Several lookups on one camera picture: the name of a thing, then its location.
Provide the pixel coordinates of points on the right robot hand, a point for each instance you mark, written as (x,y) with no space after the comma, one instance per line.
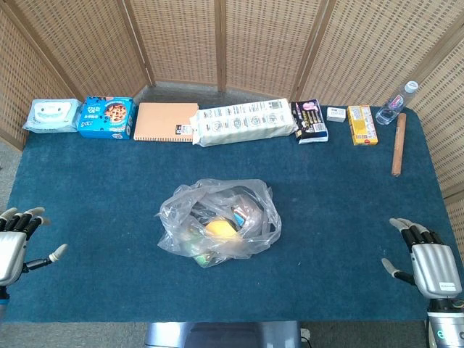
(433,268)

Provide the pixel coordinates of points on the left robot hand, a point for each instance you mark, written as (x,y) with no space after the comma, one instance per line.
(9,253)

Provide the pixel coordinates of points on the clear plastic bag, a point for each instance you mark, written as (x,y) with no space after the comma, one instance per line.
(177,210)

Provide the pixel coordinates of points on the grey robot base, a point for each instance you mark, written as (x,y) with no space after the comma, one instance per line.
(217,335)

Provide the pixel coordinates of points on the blue carpet table cover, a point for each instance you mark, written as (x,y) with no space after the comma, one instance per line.
(108,181)

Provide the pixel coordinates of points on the wooden rolling stick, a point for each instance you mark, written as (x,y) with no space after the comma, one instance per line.
(398,145)

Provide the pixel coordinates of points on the light blue wet wipes pack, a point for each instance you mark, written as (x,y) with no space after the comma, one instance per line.
(50,116)

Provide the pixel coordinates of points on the yellow cardboard box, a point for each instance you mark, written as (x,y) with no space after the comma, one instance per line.
(362,125)

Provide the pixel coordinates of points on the blue cookie box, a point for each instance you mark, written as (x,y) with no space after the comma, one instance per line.
(107,117)

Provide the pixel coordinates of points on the clear water bottle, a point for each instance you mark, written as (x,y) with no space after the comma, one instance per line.
(393,105)

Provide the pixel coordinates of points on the small white box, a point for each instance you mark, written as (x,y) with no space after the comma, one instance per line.
(336,114)

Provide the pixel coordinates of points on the dark purple pad package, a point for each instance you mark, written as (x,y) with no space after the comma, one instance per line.
(310,121)

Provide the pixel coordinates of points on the green snack packet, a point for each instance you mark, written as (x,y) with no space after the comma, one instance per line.
(201,259)

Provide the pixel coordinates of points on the small blue packet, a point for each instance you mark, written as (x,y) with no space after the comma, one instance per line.
(239,219)

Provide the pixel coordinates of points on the orange spiral notebook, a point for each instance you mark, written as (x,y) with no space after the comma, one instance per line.
(163,119)

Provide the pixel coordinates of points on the long white printed package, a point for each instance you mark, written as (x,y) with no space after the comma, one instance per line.
(246,121)

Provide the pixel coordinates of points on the wicker folding screen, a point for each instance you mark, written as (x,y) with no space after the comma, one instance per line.
(181,36)

